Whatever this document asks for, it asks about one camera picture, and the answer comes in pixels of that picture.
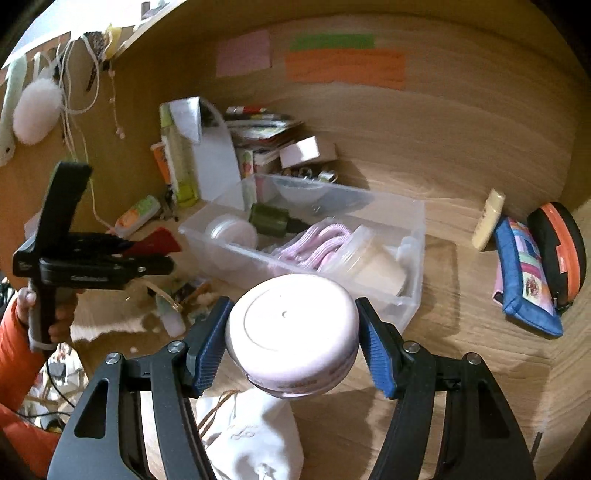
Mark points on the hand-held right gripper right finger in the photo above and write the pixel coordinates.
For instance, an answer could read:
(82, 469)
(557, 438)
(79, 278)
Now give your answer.
(376, 350)

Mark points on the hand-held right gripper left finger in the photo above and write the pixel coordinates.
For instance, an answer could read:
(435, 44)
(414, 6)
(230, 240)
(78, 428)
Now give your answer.
(210, 350)

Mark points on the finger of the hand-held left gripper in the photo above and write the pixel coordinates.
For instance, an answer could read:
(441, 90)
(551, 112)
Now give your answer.
(111, 272)
(99, 242)

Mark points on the red packet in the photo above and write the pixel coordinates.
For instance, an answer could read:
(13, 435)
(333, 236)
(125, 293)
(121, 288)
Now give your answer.
(154, 242)

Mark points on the white round cream jar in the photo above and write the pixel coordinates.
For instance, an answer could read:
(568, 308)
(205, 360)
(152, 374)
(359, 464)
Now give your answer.
(292, 332)

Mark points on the clear plastic storage box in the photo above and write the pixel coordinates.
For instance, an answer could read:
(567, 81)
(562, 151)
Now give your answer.
(240, 258)

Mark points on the person's left forearm orange sleeve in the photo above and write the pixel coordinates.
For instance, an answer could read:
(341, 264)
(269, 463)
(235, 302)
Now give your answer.
(18, 350)

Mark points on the wooden desktop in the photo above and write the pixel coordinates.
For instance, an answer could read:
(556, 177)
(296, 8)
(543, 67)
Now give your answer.
(461, 350)

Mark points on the person's left hand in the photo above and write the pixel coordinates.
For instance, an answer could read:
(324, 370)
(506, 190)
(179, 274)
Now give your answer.
(62, 318)

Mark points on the green orange white tube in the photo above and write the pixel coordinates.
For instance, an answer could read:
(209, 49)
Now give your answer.
(137, 215)

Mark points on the beige cup with clear lid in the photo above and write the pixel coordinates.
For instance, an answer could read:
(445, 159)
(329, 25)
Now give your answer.
(374, 267)

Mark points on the white fluffy pompom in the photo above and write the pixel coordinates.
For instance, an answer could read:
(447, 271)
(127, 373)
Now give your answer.
(37, 110)

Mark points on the orange packet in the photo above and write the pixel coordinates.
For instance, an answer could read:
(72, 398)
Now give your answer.
(160, 161)

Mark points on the green white tall carton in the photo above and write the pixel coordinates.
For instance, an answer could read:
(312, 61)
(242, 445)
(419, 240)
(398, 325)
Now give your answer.
(181, 161)

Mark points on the small white lidded jar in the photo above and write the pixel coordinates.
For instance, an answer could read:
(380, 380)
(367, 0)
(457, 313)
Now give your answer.
(228, 230)

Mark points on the white paper bag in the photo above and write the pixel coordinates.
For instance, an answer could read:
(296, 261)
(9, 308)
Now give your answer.
(214, 159)

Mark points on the dark green cylindrical bottle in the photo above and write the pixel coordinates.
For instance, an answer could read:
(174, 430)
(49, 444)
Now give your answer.
(272, 220)

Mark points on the blue patchwork pouch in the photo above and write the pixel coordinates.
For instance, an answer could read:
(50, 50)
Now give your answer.
(526, 272)

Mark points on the cream squeeze tube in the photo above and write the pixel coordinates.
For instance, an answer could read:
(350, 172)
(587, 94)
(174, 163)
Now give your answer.
(488, 219)

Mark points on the clear plastic bowl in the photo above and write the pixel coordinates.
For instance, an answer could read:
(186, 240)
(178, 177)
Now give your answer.
(298, 191)

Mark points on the stack of booklets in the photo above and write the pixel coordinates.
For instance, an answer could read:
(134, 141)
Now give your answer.
(263, 134)

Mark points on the red white pen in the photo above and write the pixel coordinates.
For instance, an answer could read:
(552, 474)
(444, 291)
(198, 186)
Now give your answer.
(247, 110)

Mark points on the black orange zip case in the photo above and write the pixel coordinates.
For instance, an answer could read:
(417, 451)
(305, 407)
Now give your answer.
(558, 254)

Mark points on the small white cardboard box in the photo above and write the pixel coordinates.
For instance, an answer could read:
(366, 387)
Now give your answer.
(304, 153)

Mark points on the pink sticky note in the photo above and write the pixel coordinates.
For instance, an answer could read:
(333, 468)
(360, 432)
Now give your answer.
(244, 53)

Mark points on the orange sticky note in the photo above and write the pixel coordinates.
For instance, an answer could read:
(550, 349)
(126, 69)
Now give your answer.
(346, 67)

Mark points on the green sticky note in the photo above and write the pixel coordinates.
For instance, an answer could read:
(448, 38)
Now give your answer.
(332, 42)

